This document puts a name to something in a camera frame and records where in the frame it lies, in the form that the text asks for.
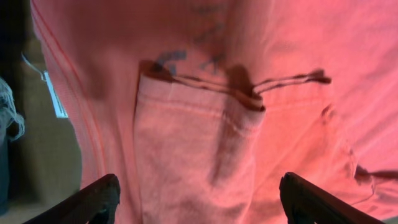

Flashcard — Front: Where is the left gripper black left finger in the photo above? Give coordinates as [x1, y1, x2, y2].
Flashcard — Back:
[24, 174, 121, 224]

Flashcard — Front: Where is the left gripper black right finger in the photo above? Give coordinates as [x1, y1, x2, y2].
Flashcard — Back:
[279, 172, 382, 224]

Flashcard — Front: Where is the orange red t-shirt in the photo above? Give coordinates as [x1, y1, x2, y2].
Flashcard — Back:
[30, 0, 397, 223]

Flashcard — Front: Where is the folded navy blue shirt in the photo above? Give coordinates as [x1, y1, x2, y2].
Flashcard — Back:
[0, 0, 32, 215]

